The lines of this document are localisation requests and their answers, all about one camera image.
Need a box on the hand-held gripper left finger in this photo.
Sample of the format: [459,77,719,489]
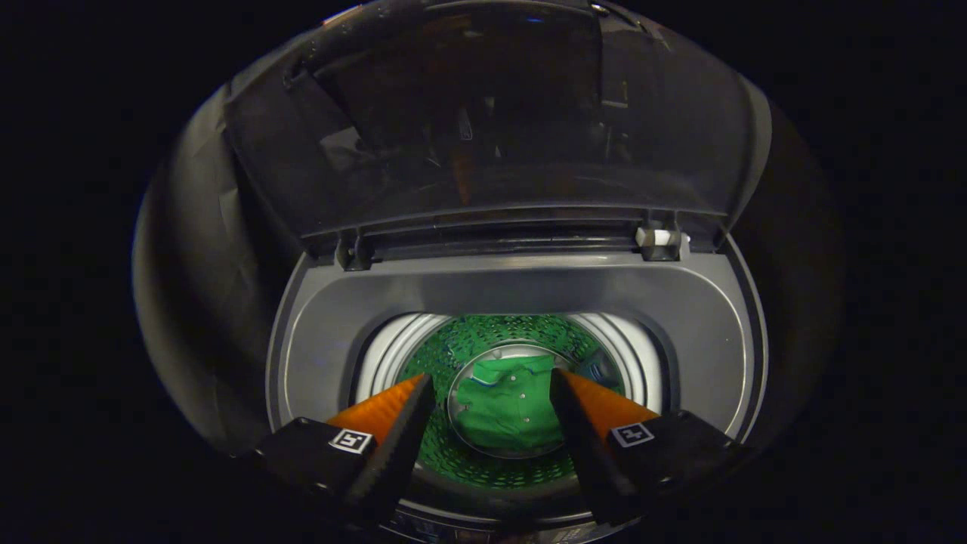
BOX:
[252,373,437,527]

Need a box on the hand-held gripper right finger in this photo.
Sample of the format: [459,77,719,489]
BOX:
[548,368,757,527]

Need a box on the green polo shirt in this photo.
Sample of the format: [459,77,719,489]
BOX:
[456,355,564,453]

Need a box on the dark translucent washing machine lid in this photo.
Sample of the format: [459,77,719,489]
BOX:
[223,0,773,261]

